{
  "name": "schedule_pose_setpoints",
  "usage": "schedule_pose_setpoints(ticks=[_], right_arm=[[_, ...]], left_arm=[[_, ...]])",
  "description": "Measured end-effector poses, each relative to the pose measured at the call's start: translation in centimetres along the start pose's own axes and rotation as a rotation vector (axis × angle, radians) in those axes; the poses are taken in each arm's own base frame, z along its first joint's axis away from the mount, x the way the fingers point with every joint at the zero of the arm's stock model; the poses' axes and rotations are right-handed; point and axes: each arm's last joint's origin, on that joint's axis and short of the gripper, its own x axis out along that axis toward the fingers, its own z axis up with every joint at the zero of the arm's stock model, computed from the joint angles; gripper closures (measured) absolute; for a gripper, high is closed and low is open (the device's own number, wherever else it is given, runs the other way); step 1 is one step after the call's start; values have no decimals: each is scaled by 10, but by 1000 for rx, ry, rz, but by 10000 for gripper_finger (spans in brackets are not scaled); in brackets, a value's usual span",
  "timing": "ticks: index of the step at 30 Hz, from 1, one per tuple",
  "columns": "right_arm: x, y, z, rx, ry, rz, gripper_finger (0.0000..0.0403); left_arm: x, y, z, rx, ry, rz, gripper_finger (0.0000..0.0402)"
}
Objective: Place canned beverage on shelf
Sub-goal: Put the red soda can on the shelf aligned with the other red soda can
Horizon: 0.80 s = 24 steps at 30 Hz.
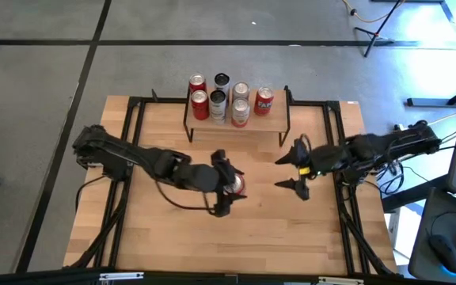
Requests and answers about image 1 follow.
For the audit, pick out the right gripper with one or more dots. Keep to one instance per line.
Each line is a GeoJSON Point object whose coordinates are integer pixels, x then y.
{"type": "Point", "coordinates": [312, 162]}

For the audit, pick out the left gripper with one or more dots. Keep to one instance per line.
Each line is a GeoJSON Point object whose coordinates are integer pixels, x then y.
{"type": "Point", "coordinates": [221, 182]}

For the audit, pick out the orange Fanta can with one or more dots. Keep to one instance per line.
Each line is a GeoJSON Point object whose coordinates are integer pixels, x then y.
{"type": "Point", "coordinates": [236, 185]}
{"type": "Point", "coordinates": [263, 102]}

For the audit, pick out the pink and white Spindrift can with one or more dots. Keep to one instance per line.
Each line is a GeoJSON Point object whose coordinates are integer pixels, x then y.
{"type": "Point", "coordinates": [240, 91]}
{"type": "Point", "coordinates": [240, 113]}

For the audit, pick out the white Celsius Arctic Vibe can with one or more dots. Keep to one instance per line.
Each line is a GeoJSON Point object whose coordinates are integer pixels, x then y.
{"type": "Point", "coordinates": [222, 81]}
{"type": "Point", "coordinates": [217, 107]}

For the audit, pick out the red Coca-Cola can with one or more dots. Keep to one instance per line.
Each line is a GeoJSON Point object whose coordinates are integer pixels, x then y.
{"type": "Point", "coordinates": [200, 106]}
{"type": "Point", "coordinates": [197, 82]}

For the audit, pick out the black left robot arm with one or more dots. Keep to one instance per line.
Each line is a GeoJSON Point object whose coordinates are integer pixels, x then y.
{"type": "Point", "coordinates": [133, 158]}

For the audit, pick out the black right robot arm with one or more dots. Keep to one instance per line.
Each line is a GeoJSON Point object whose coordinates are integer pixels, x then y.
{"type": "Point", "coordinates": [370, 150]}

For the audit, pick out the black floor stand base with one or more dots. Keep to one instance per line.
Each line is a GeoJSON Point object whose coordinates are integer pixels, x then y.
{"type": "Point", "coordinates": [438, 101]}

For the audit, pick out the black tripod stand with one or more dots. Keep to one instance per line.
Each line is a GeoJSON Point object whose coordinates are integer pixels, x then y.
{"type": "Point", "coordinates": [374, 33]}

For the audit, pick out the grey desk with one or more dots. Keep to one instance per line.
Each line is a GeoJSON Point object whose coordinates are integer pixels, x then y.
{"type": "Point", "coordinates": [449, 221]}

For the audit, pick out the black computer mouse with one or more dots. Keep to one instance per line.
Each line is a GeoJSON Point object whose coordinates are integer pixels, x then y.
{"type": "Point", "coordinates": [445, 253]}

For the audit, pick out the wooden shelf black metal frame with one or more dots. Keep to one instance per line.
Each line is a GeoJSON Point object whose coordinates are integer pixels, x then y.
{"type": "Point", "coordinates": [275, 120]}

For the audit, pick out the black aluminium table frame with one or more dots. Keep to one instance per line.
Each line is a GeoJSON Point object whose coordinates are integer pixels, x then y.
{"type": "Point", "coordinates": [160, 99]}

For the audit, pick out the white metal bracket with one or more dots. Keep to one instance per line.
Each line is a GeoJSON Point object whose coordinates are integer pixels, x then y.
{"type": "Point", "coordinates": [340, 281]}
{"type": "Point", "coordinates": [121, 276]}

